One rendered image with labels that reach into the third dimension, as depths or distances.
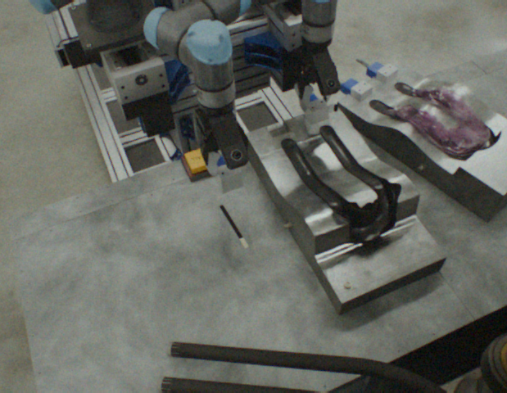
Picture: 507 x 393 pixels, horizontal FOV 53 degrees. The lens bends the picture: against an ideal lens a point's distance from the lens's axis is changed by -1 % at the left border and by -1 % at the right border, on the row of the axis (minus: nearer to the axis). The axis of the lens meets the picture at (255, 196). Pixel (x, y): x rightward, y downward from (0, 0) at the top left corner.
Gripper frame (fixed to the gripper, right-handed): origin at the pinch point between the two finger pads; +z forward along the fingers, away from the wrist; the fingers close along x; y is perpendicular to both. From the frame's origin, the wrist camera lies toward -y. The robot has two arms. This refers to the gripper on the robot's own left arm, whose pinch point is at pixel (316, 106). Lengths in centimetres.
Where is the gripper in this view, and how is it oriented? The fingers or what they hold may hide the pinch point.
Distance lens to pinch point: 132.7
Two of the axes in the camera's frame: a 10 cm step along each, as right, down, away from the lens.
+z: 0.3, 6.0, 8.0
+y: -4.0, -7.2, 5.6
